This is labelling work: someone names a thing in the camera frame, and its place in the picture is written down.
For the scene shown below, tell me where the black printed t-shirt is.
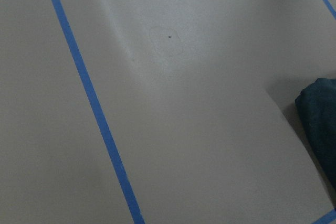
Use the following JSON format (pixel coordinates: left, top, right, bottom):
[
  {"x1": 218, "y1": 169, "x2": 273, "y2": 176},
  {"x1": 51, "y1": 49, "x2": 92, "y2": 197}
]
[{"x1": 295, "y1": 78, "x2": 335, "y2": 187}]

